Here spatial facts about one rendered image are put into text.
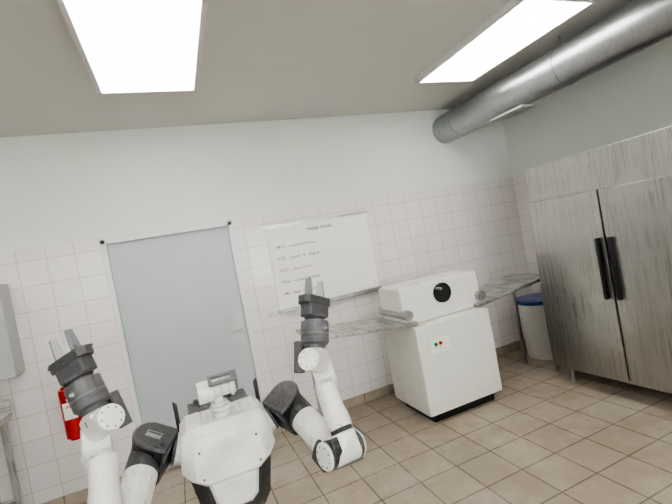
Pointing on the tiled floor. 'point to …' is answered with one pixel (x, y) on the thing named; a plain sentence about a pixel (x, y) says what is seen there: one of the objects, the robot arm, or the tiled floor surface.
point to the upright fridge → (608, 258)
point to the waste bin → (534, 326)
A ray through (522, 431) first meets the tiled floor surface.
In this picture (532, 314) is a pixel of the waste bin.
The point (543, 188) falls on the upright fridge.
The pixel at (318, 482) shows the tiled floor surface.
